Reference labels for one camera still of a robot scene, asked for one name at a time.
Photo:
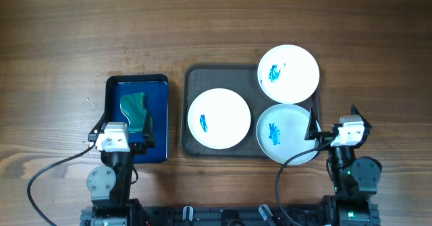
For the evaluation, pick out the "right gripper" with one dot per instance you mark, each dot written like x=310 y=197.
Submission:
x=327 y=135

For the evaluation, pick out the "green yellow sponge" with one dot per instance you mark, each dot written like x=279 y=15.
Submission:
x=132 y=106

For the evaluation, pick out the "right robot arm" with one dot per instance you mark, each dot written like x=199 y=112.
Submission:
x=355 y=179

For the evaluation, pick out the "white plate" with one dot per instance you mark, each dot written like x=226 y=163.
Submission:
x=288 y=74
x=280 y=132
x=219 y=118

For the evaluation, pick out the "dark brown serving tray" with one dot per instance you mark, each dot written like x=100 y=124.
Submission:
x=240 y=78

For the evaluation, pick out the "blue water basin tray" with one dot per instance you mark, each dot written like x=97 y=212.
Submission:
x=156 y=95

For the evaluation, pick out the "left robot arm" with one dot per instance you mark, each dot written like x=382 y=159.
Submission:
x=109 y=184

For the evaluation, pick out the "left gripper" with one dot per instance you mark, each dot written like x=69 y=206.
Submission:
x=146 y=146

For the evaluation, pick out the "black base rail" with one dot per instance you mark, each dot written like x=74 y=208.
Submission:
x=303 y=214

